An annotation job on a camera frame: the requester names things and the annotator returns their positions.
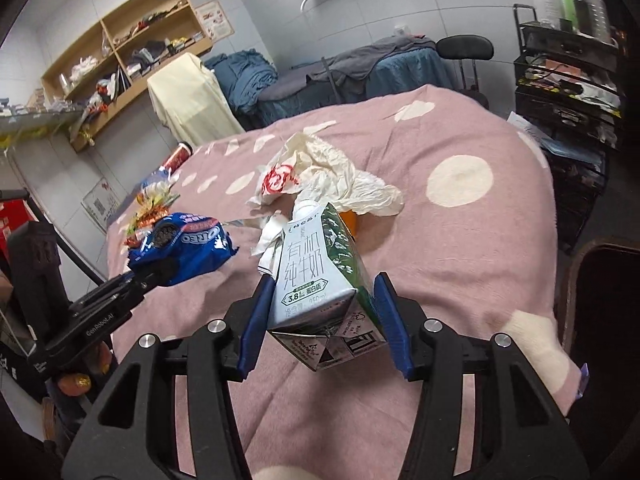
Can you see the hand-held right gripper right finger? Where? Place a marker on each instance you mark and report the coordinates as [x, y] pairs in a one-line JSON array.
[[395, 325]]

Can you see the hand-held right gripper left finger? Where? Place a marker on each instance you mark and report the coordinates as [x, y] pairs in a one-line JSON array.
[[255, 325]]

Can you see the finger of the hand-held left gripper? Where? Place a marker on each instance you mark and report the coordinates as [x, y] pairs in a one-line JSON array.
[[145, 274], [115, 297]]

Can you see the blue cookie packet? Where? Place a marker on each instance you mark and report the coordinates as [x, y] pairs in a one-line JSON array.
[[200, 250]]

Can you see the milk carton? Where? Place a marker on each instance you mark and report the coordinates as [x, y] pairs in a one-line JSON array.
[[310, 280]]

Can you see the black trash bin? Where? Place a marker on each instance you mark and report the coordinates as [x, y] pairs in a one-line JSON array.
[[610, 310]]

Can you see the orange shiny ornament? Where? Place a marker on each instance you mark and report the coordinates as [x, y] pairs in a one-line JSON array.
[[75, 383]]

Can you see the pile of candy wrappers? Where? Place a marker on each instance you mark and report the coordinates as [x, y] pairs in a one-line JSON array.
[[150, 210]]

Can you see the black stand pole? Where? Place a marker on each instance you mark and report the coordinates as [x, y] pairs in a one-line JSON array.
[[60, 240]]

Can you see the white printed board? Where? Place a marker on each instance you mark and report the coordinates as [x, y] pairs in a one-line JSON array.
[[99, 205]]

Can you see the pink dotted blanket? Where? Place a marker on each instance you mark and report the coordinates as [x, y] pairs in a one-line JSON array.
[[450, 260]]

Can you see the crumpled white paper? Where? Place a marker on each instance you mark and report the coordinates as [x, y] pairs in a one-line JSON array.
[[270, 237]]

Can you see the plastic bottle blue label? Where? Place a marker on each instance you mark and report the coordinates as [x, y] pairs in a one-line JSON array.
[[155, 182]]

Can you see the small orange fruit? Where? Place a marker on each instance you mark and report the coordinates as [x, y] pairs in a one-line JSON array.
[[351, 222]]

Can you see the red paper cup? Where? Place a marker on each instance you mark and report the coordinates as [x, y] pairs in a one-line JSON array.
[[177, 157]]

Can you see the red box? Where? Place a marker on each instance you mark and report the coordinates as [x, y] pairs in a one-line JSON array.
[[11, 225]]

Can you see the white plastic bag red print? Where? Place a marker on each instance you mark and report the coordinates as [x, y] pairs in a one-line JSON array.
[[340, 170]]

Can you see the cream towel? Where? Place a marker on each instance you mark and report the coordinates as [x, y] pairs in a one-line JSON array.
[[192, 100]]

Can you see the wooden cubby shelf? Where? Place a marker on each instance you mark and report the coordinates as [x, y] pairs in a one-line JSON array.
[[150, 67]]

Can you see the pile of dark clothes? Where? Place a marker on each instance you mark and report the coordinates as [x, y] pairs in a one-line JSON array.
[[147, 57]]

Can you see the blue bedding pile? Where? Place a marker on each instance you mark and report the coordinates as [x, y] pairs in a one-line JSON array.
[[245, 80]]

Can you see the stack of papers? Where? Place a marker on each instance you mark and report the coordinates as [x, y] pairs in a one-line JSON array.
[[527, 130]]

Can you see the massage bed with blue sheets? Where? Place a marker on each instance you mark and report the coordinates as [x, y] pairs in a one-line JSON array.
[[400, 80]]

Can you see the grey blanket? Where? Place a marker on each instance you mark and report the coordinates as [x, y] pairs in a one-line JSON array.
[[370, 57]]

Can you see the black mesh cart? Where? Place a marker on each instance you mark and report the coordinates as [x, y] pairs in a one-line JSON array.
[[570, 100]]

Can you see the black chair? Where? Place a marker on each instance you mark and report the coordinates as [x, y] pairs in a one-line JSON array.
[[465, 47]]

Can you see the dark bottle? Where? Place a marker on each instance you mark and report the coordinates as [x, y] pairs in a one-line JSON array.
[[581, 7]]

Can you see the clear pump bottle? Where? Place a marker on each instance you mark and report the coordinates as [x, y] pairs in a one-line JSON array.
[[599, 10]]

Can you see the wall poster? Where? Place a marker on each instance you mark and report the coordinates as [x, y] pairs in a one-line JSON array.
[[214, 19]]

